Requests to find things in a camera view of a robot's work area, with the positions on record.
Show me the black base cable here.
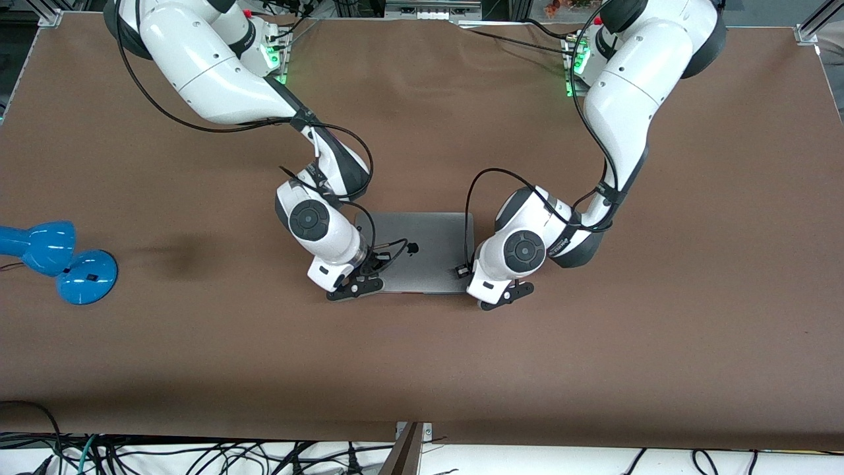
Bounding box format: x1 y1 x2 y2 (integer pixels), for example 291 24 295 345
274 16 324 50

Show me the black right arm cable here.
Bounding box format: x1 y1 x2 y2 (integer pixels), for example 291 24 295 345
115 0 411 278

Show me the blue desk lamp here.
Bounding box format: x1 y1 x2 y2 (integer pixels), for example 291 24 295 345
0 220 119 306

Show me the teal floor cable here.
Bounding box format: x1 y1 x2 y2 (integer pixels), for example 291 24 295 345
78 434 100 475

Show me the aluminium frame corner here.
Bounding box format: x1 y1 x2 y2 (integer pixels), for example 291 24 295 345
795 0 844 46
23 0 65 28

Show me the orange background object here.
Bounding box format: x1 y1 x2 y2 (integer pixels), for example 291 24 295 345
544 0 594 18

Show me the black left camera mount bracket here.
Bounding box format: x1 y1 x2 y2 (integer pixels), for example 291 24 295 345
479 282 535 311

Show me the grey power strip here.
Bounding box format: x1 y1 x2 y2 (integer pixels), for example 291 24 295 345
384 0 483 20

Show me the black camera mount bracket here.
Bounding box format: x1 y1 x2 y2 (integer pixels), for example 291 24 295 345
326 276 384 302
479 282 535 311

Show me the black right camera mount bracket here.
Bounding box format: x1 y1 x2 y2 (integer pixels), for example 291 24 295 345
326 276 384 302

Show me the metal table edge post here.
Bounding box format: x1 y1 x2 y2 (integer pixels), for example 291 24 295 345
379 421 433 475

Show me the black cable on table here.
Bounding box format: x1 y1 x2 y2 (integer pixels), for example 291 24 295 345
455 18 584 59

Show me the black looped floor cable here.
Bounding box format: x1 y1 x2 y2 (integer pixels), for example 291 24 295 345
0 400 63 475

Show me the silver laptop with black keyboard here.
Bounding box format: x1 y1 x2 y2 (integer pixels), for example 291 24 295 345
356 212 475 295

